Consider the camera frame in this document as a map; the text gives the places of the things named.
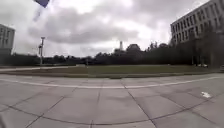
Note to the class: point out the grass field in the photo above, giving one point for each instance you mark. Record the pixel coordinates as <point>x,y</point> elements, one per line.
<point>116,70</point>

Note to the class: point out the pale tower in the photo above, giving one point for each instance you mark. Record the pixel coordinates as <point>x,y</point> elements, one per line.
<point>121,46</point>

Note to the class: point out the row of trees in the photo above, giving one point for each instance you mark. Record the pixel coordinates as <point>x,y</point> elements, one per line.
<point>133,56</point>

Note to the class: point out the grey concrete slab road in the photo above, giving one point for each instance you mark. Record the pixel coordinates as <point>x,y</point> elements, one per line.
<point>100,106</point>

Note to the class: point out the blue flag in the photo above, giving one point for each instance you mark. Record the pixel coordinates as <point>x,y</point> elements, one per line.
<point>42,2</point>

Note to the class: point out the large curved pale building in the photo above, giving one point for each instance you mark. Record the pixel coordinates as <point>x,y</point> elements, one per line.
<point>196,23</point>

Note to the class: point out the lamp pole with camera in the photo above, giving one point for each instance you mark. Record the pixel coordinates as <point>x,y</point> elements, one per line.
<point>41,56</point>

